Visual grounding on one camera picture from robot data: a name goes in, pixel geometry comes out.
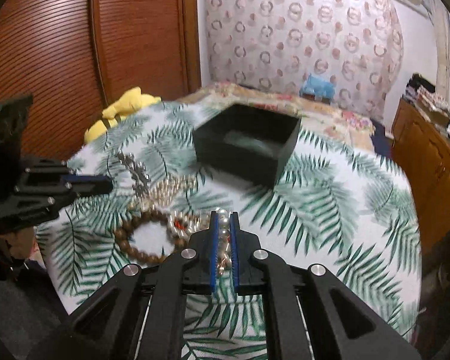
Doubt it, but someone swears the wooden bead bracelet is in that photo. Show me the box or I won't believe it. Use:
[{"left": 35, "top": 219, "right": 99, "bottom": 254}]
[{"left": 112, "top": 207, "right": 190, "bottom": 265}]

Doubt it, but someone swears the silver chain necklace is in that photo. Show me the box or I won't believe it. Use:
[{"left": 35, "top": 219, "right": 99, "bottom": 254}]
[{"left": 117, "top": 151, "right": 152, "bottom": 199}]

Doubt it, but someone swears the white pearl necklace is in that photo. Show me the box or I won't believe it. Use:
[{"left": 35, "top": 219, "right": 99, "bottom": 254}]
[{"left": 126, "top": 175, "right": 200, "bottom": 215}]

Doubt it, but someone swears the black jewelry box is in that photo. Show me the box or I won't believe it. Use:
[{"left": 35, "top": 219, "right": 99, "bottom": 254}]
[{"left": 193, "top": 104, "right": 301, "bottom": 188}]

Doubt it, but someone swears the wooden louvered wardrobe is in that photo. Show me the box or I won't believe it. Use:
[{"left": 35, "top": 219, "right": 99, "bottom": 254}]
[{"left": 0, "top": 0, "right": 201, "bottom": 159}]

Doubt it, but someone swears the palm leaf print cloth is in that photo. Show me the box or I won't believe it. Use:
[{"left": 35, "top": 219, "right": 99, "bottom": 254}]
[{"left": 37, "top": 102, "right": 421, "bottom": 359}]

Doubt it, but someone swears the yellow plush toy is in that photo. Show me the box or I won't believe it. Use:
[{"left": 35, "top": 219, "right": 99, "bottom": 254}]
[{"left": 83, "top": 87, "right": 161, "bottom": 144}]

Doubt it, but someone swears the wooden sideboard cabinet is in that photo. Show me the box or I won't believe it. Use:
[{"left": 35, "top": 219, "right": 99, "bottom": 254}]
[{"left": 392, "top": 99, "right": 450, "bottom": 254}]

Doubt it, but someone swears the blue plush toy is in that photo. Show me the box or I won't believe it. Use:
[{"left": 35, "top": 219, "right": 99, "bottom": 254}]
[{"left": 299, "top": 75, "right": 335, "bottom": 101}]

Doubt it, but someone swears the stack of folded clothes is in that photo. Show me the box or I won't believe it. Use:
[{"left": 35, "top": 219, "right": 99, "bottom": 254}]
[{"left": 405, "top": 73, "right": 450, "bottom": 119}]

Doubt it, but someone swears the patterned sheer curtain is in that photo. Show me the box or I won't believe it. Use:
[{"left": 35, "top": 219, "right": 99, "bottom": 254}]
[{"left": 205, "top": 0, "right": 403, "bottom": 120}]

